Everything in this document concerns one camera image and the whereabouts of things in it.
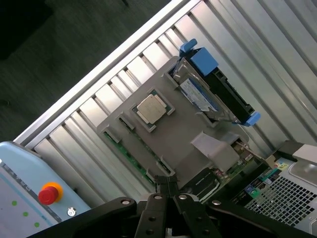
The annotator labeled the hard disk with blue label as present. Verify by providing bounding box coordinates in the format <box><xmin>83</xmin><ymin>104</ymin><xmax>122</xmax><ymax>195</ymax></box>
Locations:
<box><xmin>172</xmin><ymin>59</ymin><xmax>237</xmax><ymax>124</ymax></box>

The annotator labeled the silver CPU chip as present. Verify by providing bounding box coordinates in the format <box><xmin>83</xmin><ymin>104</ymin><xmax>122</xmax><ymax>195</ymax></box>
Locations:
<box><xmin>136</xmin><ymin>94</ymin><xmax>169</xmax><ymax>124</ymax></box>

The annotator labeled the red emergency stop button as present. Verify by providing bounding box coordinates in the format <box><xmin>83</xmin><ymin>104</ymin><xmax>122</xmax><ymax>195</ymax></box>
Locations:
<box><xmin>38</xmin><ymin>182</ymin><xmax>64</xmax><ymax>206</ymax></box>

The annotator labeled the light blue control box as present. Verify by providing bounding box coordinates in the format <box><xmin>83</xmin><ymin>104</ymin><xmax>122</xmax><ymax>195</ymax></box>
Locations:
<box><xmin>0</xmin><ymin>140</ymin><xmax>78</xmax><ymax>238</ymax></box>

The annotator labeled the green RAM stick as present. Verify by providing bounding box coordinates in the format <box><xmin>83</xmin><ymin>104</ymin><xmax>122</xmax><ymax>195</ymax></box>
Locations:
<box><xmin>103</xmin><ymin>130</ymin><xmax>154</xmax><ymax>184</ymax></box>
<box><xmin>119</xmin><ymin>118</ymin><xmax>173</xmax><ymax>175</ymax></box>

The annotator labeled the black PC case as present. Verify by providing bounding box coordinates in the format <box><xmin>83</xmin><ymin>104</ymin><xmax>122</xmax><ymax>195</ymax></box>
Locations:
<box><xmin>229</xmin><ymin>140</ymin><xmax>317</xmax><ymax>236</ymax></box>

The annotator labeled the blue and black disk caddy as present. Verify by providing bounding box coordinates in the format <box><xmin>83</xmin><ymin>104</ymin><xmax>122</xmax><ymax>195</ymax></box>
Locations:
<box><xmin>178</xmin><ymin>39</ymin><xmax>262</xmax><ymax>127</ymax></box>

